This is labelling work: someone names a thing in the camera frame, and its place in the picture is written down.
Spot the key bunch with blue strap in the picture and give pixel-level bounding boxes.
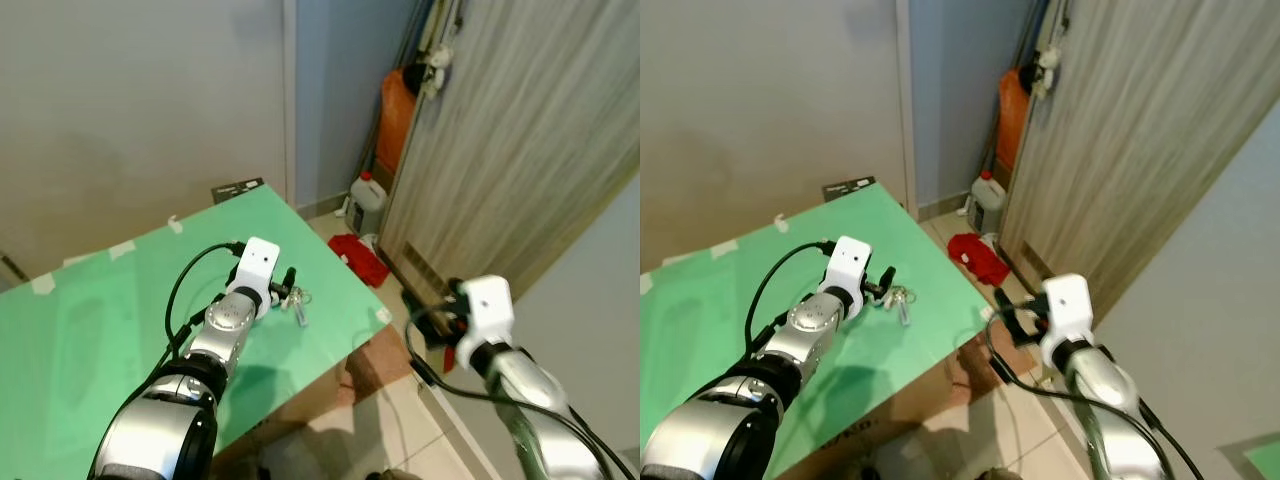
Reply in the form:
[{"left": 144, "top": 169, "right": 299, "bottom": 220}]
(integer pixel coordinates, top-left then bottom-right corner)
[
  {"left": 283, "top": 287, "right": 313, "bottom": 329},
  {"left": 885, "top": 285, "right": 916, "bottom": 328}
]

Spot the red cloth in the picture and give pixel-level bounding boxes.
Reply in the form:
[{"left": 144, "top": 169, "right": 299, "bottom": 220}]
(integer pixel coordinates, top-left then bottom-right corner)
[
  {"left": 947, "top": 232, "right": 1011, "bottom": 288},
  {"left": 328, "top": 233, "right": 392, "bottom": 289}
]

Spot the black label strip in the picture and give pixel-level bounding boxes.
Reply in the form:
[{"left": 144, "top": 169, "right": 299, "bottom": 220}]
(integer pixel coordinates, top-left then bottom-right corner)
[
  {"left": 211, "top": 178, "right": 267, "bottom": 205},
  {"left": 822, "top": 176, "right": 877, "bottom": 204}
]

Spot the white plastic jug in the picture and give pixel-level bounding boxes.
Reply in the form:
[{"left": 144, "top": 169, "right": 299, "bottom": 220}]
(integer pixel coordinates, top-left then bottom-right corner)
[
  {"left": 968, "top": 170, "right": 1009, "bottom": 236},
  {"left": 347, "top": 171, "right": 389, "bottom": 239}
]

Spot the green table mat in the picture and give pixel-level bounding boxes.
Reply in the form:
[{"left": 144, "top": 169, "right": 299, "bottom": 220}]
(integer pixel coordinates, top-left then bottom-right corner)
[
  {"left": 0, "top": 185, "right": 396, "bottom": 480},
  {"left": 640, "top": 183, "right": 996, "bottom": 480}
]

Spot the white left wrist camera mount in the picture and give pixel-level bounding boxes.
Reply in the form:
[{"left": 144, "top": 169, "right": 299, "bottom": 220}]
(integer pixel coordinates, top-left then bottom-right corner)
[
  {"left": 826, "top": 236, "right": 873, "bottom": 297},
  {"left": 236, "top": 237, "right": 283, "bottom": 297}
]

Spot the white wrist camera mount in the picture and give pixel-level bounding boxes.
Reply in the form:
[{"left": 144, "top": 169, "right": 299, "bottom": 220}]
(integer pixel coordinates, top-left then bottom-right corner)
[
  {"left": 462, "top": 276, "right": 517, "bottom": 351},
  {"left": 236, "top": 237, "right": 283, "bottom": 297},
  {"left": 826, "top": 236, "right": 873, "bottom": 297},
  {"left": 1040, "top": 275, "right": 1096, "bottom": 349}
]

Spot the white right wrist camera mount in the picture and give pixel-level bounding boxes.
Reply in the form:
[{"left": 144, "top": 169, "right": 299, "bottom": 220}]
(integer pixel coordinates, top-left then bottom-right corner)
[
  {"left": 1040, "top": 275, "right": 1096, "bottom": 349},
  {"left": 462, "top": 276, "right": 517, "bottom": 351}
]

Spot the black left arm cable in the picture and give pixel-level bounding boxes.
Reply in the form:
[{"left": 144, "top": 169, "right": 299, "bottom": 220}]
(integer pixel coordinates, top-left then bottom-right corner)
[
  {"left": 163, "top": 241, "right": 247, "bottom": 376},
  {"left": 748, "top": 240, "right": 837, "bottom": 376}
]

